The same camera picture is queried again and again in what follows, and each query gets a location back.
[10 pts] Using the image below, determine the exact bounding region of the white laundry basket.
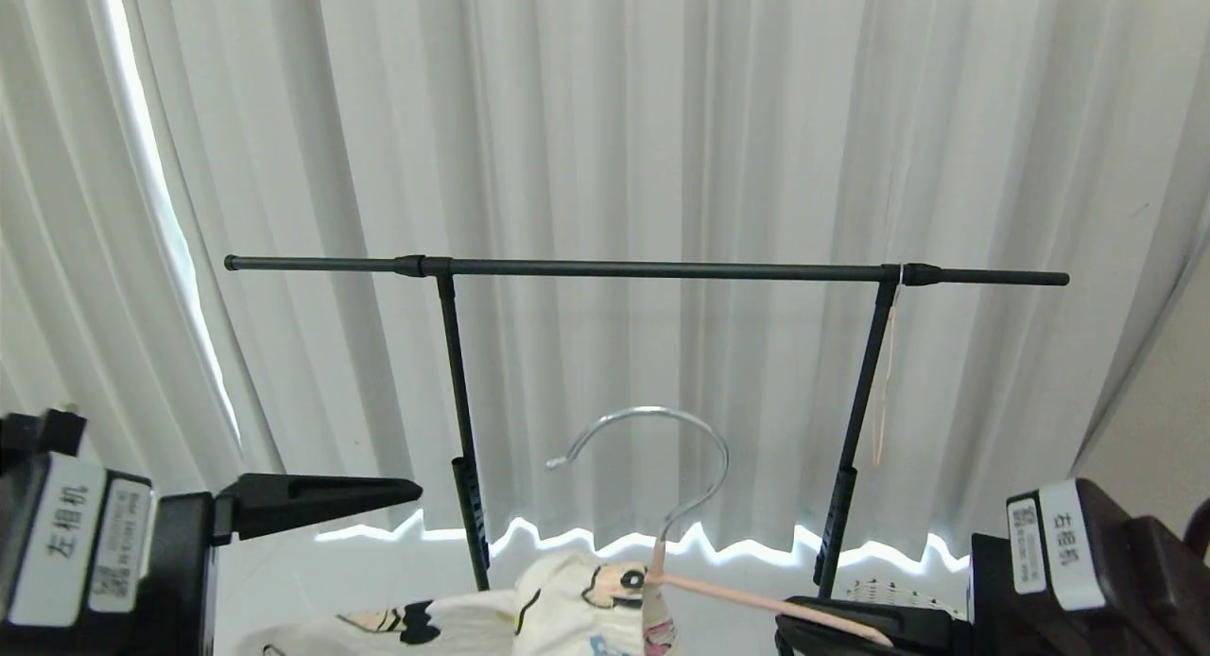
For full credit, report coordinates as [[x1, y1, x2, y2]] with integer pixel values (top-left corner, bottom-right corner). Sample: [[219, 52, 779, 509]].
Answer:
[[844, 578, 970, 619]]

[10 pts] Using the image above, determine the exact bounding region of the black clothes rack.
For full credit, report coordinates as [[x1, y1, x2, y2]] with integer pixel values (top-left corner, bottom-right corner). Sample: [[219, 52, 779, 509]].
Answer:
[[224, 254, 1071, 600]]

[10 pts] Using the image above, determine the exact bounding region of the cream printed garment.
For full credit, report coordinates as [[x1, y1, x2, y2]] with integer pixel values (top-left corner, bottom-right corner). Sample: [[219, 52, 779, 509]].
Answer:
[[236, 552, 682, 656]]

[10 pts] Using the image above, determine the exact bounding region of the pink clothes hanger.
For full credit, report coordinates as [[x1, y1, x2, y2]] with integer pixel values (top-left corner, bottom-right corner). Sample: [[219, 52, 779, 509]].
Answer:
[[870, 283, 899, 470], [545, 406, 896, 649]]

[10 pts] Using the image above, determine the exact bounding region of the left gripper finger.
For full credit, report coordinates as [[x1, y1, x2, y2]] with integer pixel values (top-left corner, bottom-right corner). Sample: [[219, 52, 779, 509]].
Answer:
[[216, 475, 424, 544]]

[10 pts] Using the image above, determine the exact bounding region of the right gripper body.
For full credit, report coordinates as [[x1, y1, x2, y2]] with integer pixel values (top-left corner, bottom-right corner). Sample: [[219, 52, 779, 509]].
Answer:
[[969, 491, 1048, 656]]

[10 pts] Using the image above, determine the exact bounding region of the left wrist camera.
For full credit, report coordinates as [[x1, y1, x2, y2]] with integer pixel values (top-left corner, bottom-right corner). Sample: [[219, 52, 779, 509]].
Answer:
[[0, 408, 107, 656]]

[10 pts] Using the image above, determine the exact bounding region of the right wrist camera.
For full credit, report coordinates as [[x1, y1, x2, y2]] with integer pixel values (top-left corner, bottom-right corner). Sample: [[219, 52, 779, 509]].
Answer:
[[1038, 476, 1187, 656]]

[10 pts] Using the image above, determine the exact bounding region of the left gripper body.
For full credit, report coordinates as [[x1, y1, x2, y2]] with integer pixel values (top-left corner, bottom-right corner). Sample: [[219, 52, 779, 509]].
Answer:
[[85, 476, 220, 656]]

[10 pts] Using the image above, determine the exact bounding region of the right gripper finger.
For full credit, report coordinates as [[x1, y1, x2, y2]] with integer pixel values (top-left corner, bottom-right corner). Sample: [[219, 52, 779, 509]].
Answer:
[[775, 616, 894, 656], [789, 596, 973, 656]]

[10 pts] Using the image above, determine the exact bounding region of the white curtain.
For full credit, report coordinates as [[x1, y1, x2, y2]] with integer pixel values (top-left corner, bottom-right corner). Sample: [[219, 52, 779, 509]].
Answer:
[[0, 0, 1210, 567]]

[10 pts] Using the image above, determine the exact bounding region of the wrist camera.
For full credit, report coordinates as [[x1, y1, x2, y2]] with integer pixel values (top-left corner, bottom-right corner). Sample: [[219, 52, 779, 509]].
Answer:
[[0, 408, 107, 656], [1038, 476, 1187, 656]]

